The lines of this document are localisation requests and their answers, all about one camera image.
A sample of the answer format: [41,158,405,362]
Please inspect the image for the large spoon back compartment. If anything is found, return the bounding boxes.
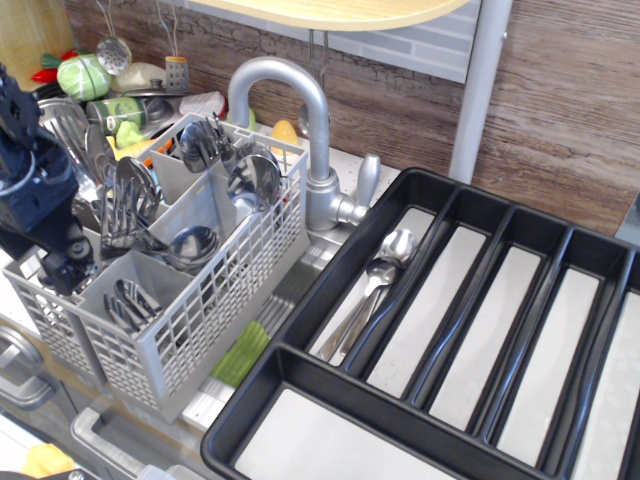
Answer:
[227,154,281,214]

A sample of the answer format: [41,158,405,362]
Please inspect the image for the hanging perforated skimmer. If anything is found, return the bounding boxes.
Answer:
[96,0,132,76]

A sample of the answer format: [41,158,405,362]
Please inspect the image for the spoons back left compartment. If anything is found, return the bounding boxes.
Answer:
[180,115,237,174]

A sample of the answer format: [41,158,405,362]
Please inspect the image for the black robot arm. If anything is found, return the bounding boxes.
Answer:
[1,67,96,296]

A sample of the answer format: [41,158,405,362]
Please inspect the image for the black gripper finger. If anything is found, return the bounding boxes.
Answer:
[38,253,95,296]

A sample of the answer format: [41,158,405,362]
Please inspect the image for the teaspoon in tray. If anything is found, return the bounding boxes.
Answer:
[338,257,400,356]
[317,229,417,361]

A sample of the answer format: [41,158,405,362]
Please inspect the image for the grey plastic cutlery basket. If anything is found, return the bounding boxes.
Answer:
[3,117,309,421]

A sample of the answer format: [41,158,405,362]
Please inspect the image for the light wooden shelf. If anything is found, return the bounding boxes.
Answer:
[185,0,467,32]

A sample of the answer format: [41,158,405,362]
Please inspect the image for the grey metal post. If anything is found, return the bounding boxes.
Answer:
[448,0,513,184]

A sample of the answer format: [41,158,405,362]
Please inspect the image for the teaspoon in tray upper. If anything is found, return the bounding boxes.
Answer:
[317,229,417,361]

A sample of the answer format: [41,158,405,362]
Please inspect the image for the large spoon middle compartment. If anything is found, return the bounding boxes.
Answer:
[142,225,219,273]

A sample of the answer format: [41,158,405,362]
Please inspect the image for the teaspoon in tray lower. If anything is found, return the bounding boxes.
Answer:
[338,257,400,356]

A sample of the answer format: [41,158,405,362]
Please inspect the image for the green cloth sponge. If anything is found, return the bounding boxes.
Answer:
[211,320,270,388]

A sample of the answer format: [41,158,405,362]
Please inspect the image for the black cutlery tray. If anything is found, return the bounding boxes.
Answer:
[201,169,639,479]

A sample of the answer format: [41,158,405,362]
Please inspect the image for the steel pot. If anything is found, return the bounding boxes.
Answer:
[39,97,89,153]

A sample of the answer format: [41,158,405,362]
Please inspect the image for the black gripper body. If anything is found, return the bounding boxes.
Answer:
[1,139,92,268]

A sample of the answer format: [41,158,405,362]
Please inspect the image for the bundle of forks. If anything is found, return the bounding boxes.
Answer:
[100,156,162,260]

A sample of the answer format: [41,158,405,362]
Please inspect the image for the yellow toy lemon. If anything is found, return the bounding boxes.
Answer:
[271,119,299,146]

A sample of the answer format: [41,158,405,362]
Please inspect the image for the silver kitchen faucet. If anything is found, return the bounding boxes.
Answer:
[228,57,381,231]

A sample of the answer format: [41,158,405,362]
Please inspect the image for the large fork outside basket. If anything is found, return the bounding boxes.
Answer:
[47,107,104,201]

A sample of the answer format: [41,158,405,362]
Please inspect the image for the large spoon compartment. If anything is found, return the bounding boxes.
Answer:
[142,225,219,273]
[227,154,281,214]

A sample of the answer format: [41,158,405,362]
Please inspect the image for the green labelled tin can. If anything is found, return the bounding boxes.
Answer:
[86,96,147,135]

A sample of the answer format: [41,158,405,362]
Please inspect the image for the green toy cabbage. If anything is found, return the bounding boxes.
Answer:
[57,54,112,101]

